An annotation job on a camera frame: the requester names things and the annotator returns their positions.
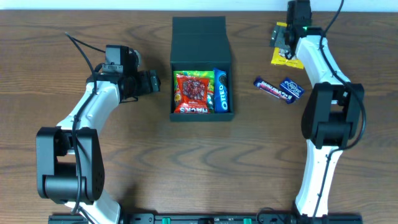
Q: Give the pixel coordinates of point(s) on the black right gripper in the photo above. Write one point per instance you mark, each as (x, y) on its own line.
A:
(280, 39)

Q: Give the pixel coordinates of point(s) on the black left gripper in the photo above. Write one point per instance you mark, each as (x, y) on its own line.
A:
(154, 81)

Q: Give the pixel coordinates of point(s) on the yellow seed snack bag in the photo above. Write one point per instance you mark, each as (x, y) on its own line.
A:
(286, 60)

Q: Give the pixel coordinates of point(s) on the red Hacks candy bag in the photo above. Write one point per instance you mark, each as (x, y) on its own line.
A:
(193, 94)

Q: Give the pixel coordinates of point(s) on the dark green box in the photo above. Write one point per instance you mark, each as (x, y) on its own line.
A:
(201, 43)

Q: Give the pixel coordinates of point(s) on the green Haribo worms bag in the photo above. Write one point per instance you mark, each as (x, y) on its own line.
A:
(203, 74)

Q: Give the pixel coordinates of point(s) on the blue Oreo cookie pack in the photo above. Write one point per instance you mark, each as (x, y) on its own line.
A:
(221, 91)

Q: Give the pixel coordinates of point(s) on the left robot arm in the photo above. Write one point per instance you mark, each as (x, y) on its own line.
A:
(70, 168)

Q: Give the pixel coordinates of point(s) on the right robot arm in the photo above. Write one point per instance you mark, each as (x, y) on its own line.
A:
(334, 119)

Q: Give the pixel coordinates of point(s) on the blue Eclipse mint pack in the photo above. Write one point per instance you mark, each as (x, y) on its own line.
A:
(292, 88)

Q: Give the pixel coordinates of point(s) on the purple Dairy Milk bar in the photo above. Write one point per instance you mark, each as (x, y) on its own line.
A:
(274, 91)

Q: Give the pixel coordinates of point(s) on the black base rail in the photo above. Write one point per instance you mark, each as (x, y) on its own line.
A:
(263, 218)

